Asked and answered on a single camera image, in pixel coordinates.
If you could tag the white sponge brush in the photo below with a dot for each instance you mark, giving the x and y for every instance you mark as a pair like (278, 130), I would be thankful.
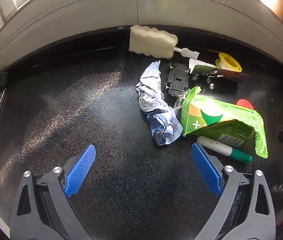
(157, 43)

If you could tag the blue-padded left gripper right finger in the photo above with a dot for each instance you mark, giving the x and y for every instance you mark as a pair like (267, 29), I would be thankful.
(255, 218)

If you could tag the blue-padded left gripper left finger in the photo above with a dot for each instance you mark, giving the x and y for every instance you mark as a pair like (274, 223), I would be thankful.
(42, 207)

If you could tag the red round lid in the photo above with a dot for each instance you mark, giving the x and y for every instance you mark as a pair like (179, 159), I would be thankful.
(245, 103)

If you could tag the blue white wrapper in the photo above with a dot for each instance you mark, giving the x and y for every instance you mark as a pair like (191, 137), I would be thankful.
(165, 127)

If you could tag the yellow plastic spool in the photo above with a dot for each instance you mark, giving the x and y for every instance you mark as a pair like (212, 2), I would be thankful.
(227, 62)

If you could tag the green and white marker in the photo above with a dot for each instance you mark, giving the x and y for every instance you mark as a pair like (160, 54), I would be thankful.
(224, 149)

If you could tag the black toy car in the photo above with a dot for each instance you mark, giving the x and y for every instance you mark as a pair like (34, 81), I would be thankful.
(178, 80)

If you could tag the green wet wipes pack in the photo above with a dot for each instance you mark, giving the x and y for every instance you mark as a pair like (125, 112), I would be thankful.
(228, 123)

